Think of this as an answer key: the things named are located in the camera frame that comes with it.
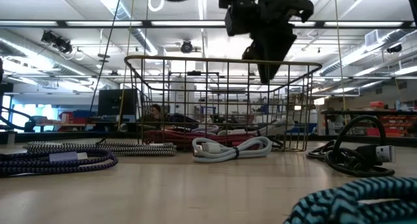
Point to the person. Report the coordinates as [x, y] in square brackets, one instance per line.
[156, 110]

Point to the white cabinet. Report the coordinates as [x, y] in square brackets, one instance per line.
[182, 93]

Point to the shelf with red bins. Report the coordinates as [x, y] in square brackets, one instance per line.
[387, 131]

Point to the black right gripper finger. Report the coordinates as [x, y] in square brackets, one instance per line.
[268, 58]

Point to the round black overhead camera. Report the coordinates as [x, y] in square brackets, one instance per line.
[186, 47]

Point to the red blue storage boxes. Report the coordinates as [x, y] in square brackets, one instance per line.
[78, 115]

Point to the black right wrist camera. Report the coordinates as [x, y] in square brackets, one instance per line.
[238, 20]

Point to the black background monitor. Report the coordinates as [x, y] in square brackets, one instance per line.
[110, 102]

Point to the black ceiling camera cluster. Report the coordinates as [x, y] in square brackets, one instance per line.
[62, 45]

